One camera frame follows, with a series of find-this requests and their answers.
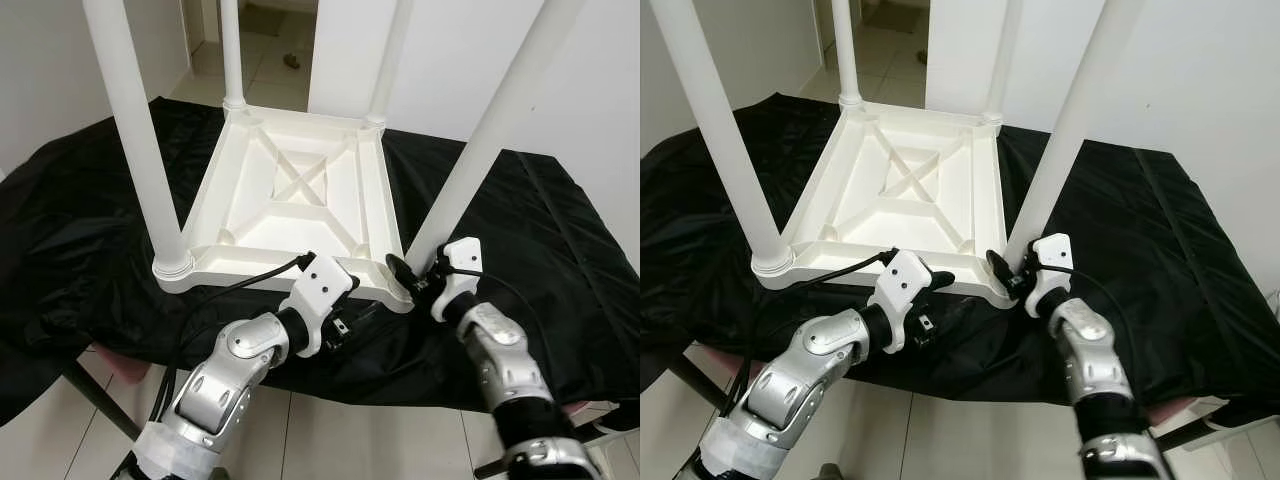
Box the white tapered plastic table leg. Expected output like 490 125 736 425
365 0 413 129
218 0 248 111
832 0 863 106
650 0 796 276
82 0 196 281
403 0 586 276
1003 0 1146 269
983 0 1023 126

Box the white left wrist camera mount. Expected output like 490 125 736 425
278 253 359 356
870 250 936 353

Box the black metal table leg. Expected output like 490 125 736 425
62 360 141 441
665 355 736 416

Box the black table cloth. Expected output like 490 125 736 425
0 95 641 426
640 92 1280 431

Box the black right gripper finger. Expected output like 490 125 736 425
985 250 1017 292
385 253 420 297

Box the white plastic table top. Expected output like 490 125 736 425
152 100 416 313
752 97 1016 306

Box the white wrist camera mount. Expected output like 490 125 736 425
1025 233 1076 319
278 253 359 356
870 250 936 353
430 237 484 323

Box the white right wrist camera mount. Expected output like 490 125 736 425
1025 233 1076 319
430 237 484 323

